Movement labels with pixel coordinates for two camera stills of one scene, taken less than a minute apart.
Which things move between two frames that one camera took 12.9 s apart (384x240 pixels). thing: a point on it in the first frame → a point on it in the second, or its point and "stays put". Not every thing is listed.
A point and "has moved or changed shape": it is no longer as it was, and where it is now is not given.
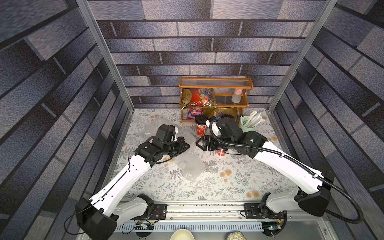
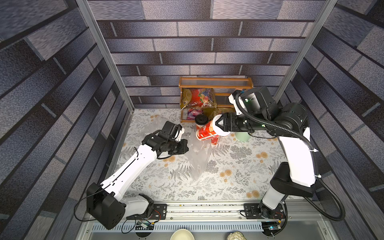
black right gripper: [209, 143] → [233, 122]
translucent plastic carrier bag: [189, 163] has moved or changed shape
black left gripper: [181, 141] stays put
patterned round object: [236, 235] stays put
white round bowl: [182, 234] stays put
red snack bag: [202, 97] stays put
